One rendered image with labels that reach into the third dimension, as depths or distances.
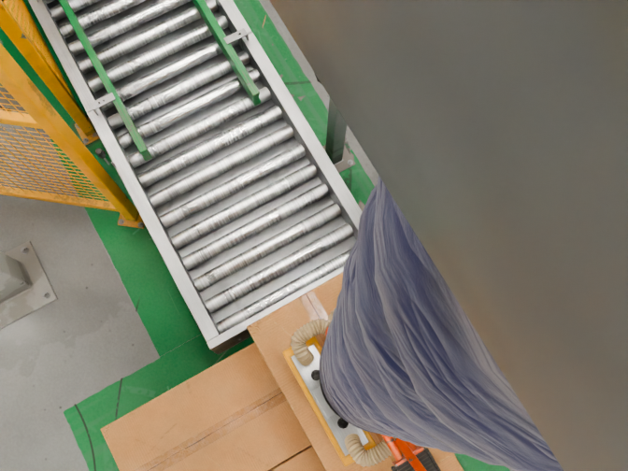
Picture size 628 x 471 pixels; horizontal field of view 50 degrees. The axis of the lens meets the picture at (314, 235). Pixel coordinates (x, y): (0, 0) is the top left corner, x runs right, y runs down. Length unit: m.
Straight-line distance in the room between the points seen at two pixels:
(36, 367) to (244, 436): 1.11
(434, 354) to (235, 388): 2.10
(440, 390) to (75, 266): 2.88
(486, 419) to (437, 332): 0.05
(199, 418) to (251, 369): 0.24
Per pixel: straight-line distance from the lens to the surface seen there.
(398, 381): 0.40
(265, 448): 2.36
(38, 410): 3.10
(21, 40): 2.63
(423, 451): 1.72
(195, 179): 2.53
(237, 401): 2.37
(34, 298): 3.15
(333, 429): 1.82
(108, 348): 3.03
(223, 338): 2.32
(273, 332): 1.97
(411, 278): 0.27
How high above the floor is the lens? 2.90
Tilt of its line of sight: 75 degrees down
